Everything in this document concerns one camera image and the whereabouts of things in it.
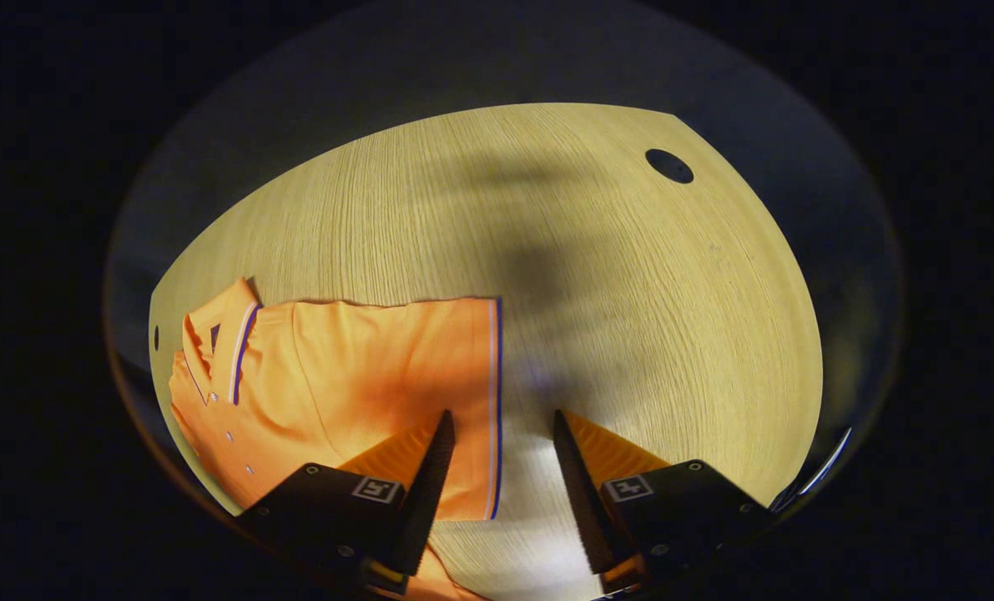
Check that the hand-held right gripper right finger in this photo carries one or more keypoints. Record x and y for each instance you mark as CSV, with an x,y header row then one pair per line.
x,y
580,492

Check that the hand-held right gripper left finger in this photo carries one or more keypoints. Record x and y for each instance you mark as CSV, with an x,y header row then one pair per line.
x,y
430,492

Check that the orange T-shirt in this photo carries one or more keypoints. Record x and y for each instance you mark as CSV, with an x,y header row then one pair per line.
x,y
338,376

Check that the black backdrop cloth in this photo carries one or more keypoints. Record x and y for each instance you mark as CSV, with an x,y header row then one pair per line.
x,y
463,50

